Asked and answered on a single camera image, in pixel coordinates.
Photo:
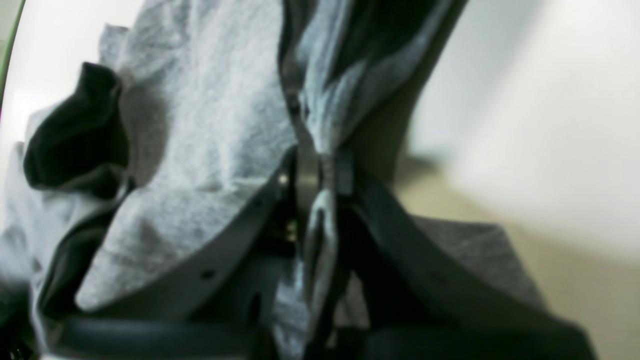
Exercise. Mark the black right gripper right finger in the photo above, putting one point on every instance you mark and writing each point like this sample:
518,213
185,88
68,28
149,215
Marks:
422,303

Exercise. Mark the grey t-shirt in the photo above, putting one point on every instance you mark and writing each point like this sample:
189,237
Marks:
186,116

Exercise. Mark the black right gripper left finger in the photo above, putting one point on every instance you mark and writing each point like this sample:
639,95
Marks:
224,302

